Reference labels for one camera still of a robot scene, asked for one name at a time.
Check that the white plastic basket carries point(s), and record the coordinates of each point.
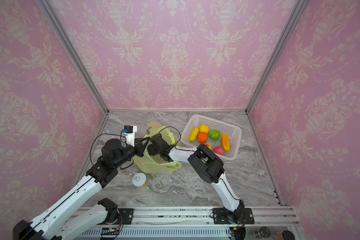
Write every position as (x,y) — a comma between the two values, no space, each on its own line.
(221,137)

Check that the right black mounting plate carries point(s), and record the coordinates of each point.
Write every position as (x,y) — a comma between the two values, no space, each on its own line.
(220,216)

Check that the metal can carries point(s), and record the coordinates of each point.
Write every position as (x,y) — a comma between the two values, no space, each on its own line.
(261,233)

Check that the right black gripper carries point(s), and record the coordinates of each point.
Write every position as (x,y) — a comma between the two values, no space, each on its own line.
(154,146)

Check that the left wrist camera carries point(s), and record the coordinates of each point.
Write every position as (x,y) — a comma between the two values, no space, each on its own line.
(129,133)

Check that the black mounting plate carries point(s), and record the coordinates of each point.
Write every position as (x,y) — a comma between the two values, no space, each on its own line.
(126,216)
(220,216)

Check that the peach fruit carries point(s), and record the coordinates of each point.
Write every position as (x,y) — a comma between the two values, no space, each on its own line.
(209,146)

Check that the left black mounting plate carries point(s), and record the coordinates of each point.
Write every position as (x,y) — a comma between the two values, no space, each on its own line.
(126,216)

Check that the small circuit board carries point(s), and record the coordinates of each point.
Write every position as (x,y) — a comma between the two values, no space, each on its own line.
(107,233)

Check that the black round object right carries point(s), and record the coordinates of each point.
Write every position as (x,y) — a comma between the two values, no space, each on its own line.
(288,235)

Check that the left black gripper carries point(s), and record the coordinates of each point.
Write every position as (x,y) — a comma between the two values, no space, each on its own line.
(139,146)

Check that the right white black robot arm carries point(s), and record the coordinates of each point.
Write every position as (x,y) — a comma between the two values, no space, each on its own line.
(208,166)

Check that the green fruit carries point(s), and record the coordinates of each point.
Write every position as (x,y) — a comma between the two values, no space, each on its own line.
(214,135)

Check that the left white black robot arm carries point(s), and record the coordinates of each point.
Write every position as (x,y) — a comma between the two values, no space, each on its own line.
(54,223)

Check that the yellow banana fruit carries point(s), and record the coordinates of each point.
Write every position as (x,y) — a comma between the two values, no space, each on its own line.
(194,134)

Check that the red lychee fruit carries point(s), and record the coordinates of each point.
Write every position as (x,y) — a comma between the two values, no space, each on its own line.
(219,151)

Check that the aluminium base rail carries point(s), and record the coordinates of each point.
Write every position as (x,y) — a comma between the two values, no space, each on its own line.
(194,223)

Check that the yellow lemon fruit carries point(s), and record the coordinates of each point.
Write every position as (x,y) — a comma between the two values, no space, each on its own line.
(204,129)

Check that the yellow-green plastic bag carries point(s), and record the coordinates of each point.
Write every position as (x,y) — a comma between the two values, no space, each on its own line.
(156,158)

